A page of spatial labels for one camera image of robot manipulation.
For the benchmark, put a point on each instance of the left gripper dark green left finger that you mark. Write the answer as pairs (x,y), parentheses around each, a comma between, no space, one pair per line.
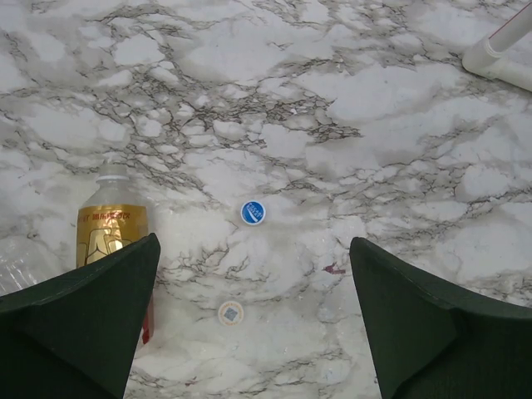
(75,335)

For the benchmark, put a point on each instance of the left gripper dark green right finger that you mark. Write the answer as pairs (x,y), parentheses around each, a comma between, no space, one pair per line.
(430,338)

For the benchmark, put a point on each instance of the gold label drink bottle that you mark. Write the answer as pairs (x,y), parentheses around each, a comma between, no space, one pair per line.
(115,216)

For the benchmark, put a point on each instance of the white QR code bottle cap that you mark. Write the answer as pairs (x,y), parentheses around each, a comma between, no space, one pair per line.
(231,313)

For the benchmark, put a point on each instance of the clear empty plastic bottle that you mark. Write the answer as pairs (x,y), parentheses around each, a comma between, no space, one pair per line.
(25,263)

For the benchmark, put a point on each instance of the blue white bottle cap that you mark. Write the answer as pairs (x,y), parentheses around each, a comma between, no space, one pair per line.
(253,212)

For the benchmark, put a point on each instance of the white PVC pipe frame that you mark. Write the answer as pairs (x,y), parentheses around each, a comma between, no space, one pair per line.
(487,57)

